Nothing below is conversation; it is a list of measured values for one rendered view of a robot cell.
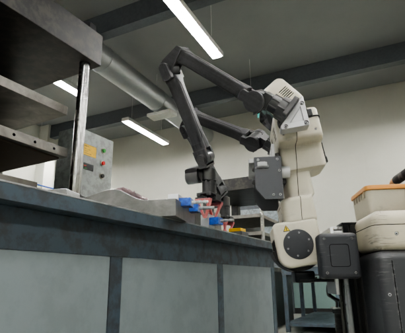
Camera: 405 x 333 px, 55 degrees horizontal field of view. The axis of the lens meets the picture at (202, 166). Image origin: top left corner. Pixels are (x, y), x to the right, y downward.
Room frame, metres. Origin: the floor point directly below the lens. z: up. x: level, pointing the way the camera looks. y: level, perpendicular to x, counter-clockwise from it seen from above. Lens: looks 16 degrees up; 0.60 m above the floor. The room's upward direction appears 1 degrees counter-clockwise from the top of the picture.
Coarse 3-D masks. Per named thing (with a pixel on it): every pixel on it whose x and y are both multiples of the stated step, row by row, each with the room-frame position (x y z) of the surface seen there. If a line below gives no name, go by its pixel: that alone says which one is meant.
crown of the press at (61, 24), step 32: (0, 0) 1.46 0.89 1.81; (32, 0) 1.59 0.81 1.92; (0, 32) 1.68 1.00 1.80; (32, 32) 1.68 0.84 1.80; (64, 32) 1.77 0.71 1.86; (96, 32) 1.96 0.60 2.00; (0, 64) 1.98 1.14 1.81; (32, 64) 1.98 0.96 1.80; (64, 64) 1.98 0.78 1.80; (96, 64) 1.99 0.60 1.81
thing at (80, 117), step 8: (80, 64) 1.95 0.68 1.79; (88, 64) 1.96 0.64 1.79; (80, 72) 1.95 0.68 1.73; (88, 72) 1.97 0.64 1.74; (80, 80) 1.95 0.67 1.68; (88, 80) 1.97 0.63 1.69; (80, 88) 1.95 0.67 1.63; (88, 88) 1.98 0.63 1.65; (80, 96) 1.95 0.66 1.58; (80, 104) 1.95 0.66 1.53; (80, 112) 1.95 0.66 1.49; (80, 120) 1.95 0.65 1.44; (80, 128) 1.95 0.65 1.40; (80, 136) 1.95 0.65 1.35; (80, 144) 1.95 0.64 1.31; (72, 152) 1.96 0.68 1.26; (80, 152) 1.96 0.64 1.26; (72, 160) 1.95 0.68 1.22; (80, 160) 1.96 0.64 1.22; (72, 168) 1.95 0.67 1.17; (80, 168) 1.96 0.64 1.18; (72, 176) 1.95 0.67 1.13; (80, 176) 1.97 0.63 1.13; (72, 184) 1.95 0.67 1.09; (80, 184) 1.97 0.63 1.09; (80, 192) 1.98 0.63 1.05
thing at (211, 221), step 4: (208, 216) 1.51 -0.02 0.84; (212, 216) 1.54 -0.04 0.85; (204, 220) 1.52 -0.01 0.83; (208, 220) 1.51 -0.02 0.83; (212, 220) 1.50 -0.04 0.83; (216, 220) 1.50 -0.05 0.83; (220, 220) 1.51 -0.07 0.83; (224, 220) 1.50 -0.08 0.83; (228, 220) 1.49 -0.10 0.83; (232, 220) 1.48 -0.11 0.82; (204, 224) 1.52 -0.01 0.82; (208, 224) 1.51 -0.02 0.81; (212, 224) 1.50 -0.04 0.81; (216, 224) 1.50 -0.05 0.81; (220, 224) 1.51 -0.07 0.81
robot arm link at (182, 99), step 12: (168, 72) 1.34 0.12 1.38; (180, 72) 1.42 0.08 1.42; (168, 84) 1.39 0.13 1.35; (180, 84) 1.39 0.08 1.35; (180, 96) 1.40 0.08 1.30; (180, 108) 1.43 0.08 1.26; (192, 108) 1.43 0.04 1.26; (192, 120) 1.43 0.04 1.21; (192, 132) 1.45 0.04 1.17; (192, 144) 1.47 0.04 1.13; (204, 144) 1.46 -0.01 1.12
